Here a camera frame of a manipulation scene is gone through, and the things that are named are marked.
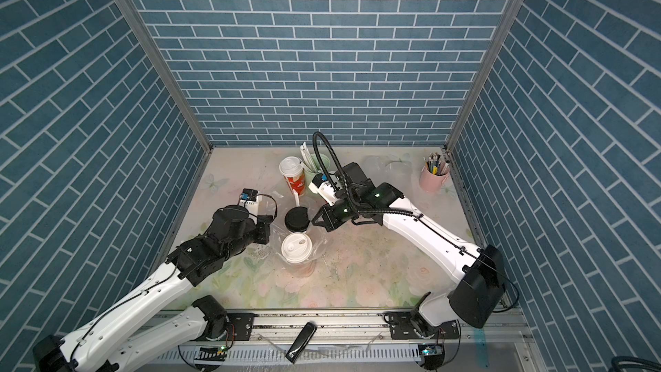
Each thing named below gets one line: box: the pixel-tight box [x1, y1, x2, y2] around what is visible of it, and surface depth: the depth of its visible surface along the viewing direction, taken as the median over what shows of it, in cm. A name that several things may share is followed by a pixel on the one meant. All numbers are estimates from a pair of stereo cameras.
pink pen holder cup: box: [419, 164, 451, 193], surface depth 101 cm
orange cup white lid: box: [280, 231, 316, 278], surface depth 73 cm
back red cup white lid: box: [278, 155, 306, 197], surface depth 93 cm
